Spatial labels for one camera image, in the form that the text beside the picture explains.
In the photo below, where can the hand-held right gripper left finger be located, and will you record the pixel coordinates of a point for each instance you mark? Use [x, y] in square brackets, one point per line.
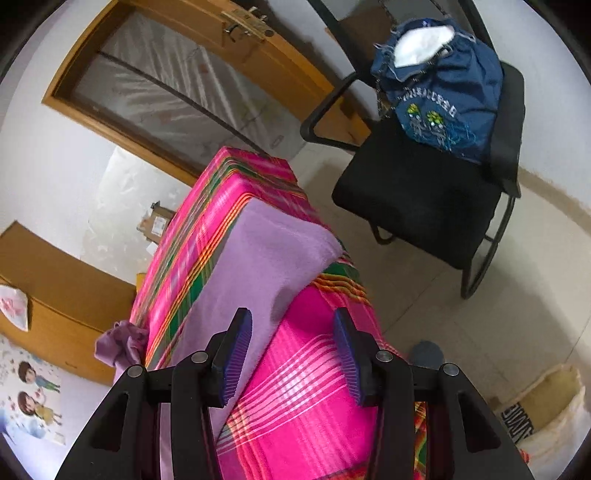
[238, 355]

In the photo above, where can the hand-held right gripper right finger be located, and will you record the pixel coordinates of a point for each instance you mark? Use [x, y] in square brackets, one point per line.
[346, 355]

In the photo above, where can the purple fleece garment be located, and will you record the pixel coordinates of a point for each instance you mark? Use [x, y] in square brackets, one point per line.
[268, 258]

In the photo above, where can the pink plaid bed sheet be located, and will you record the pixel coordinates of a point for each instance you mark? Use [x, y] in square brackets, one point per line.
[300, 369]

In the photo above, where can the dark grey round object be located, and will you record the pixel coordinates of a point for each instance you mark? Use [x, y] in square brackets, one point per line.
[427, 354]

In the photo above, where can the cardboard box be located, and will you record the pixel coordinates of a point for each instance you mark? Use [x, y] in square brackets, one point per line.
[157, 224]

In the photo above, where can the black mesh chair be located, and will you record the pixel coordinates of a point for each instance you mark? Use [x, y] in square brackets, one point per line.
[415, 198]

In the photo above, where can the wooden wardrobe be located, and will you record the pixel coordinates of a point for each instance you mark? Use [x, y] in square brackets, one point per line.
[60, 314]

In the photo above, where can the white woven sack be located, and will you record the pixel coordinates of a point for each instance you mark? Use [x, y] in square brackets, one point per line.
[558, 424]

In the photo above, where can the white plastic bag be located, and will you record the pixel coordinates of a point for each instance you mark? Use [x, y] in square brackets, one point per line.
[14, 307]

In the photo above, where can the translucent door curtain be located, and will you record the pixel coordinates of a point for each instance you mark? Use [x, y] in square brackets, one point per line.
[161, 92]

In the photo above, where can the wooden door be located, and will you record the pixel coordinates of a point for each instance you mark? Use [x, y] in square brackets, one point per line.
[295, 78]

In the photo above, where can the blue denim bag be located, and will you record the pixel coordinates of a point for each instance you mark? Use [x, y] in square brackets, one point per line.
[461, 78]

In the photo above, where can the cartoon couple wall sticker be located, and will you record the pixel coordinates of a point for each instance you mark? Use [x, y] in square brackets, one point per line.
[27, 401]

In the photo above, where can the wooden door frame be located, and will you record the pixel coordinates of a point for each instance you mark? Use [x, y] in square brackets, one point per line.
[53, 94]

